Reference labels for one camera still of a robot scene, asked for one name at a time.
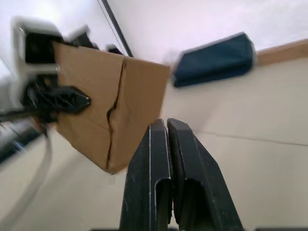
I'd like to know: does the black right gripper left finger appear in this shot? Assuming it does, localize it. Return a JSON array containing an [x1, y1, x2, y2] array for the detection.
[[119, 119, 174, 231]]

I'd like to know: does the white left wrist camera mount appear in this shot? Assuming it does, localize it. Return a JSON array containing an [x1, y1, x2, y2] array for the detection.
[[11, 16, 64, 74]]

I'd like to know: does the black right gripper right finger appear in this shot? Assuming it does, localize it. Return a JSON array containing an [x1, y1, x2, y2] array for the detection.
[[167, 117, 244, 231]]

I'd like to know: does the dark blue cushion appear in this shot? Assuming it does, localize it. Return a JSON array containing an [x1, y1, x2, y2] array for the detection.
[[171, 31, 257, 88]]

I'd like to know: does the light wooden board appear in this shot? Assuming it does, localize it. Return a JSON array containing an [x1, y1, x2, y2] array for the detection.
[[256, 39, 308, 67]]

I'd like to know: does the small brown cardboard box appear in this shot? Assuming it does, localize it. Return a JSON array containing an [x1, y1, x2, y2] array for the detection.
[[52, 41, 170, 176]]

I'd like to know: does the black wall strip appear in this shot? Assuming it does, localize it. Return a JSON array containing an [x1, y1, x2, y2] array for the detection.
[[97, 0, 134, 58]]

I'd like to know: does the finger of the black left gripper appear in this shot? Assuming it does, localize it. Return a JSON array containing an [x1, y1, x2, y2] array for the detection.
[[57, 85, 92, 115], [64, 26, 100, 51]]

